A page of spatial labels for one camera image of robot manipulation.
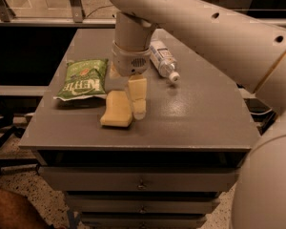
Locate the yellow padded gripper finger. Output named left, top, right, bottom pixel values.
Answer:
left=110, top=63, right=121, bottom=79
left=128, top=74, right=147, bottom=120

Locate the black chair base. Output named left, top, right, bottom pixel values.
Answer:
left=0, top=95, right=38, bottom=174

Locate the green chips bag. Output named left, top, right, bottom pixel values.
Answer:
left=54, top=59, right=108, bottom=101

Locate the person's bare leg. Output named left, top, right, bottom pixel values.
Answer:
left=0, top=178, right=66, bottom=229

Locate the metal railing frame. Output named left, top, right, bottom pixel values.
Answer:
left=0, top=0, right=286, bottom=28

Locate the clear plastic water bottle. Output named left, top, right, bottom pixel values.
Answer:
left=150, top=40, right=180, bottom=83

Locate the grey drawer cabinet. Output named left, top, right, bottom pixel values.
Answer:
left=20, top=36, right=258, bottom=229

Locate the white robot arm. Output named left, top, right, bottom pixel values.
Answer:
left=110, top=0, right=286, bottom=229

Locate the yellow sponge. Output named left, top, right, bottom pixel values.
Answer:
left=100, top=91, right=133, bottom=127

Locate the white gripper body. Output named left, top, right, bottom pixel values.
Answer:
left=112, top=42, right=151, bottom=76

